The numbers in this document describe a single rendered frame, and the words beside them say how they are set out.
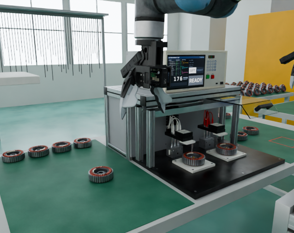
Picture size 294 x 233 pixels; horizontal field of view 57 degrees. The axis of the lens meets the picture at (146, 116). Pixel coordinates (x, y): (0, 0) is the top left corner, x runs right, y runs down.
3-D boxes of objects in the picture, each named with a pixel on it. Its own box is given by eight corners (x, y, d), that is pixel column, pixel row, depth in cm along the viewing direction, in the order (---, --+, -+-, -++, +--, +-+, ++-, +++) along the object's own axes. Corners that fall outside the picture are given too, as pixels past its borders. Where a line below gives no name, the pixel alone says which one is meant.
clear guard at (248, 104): (279, 113, 139) (280, 101, 138) (250, 119, 126) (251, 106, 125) (228, 103, 166) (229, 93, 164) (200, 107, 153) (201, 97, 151)
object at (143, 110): (227, 100, 165) (227, 95, 164) (142, 112, 131) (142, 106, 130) (225, 100, 166) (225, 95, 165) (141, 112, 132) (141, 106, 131)
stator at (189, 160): (209, 163, 131) (210, 156, 130) (191, 168, 126) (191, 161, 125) (195, 156, 141) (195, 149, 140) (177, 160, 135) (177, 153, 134)
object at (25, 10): (113, 126, 489) (109, 13, 444) (-1, 145, 389) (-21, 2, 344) (101, 120, 529) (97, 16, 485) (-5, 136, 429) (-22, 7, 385)
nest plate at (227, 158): (246, 155, 145) (246, 153, 144) (227, 162, 136) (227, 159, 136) (224, 147, 157) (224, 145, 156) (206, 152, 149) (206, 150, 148)
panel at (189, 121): (217, 136, 178) (219, 91, 171) (131, 157, 142) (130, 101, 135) (215, 135, 179) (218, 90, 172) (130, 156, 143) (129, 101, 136)
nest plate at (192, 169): (215, 166, 131) (215, 163, 131) (192, 173, 123) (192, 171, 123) (193, 156, 144) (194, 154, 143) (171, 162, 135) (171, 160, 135)
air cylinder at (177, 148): (183, 155, 145) (183, 145, 144) (172, 158, 141) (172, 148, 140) (177, 152, 149) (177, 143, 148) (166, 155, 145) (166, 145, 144)
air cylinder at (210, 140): (213, 146, 158) (214, 137, 157) (205, 149, 154) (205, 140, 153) (207, 144, 162) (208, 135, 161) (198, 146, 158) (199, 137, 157)
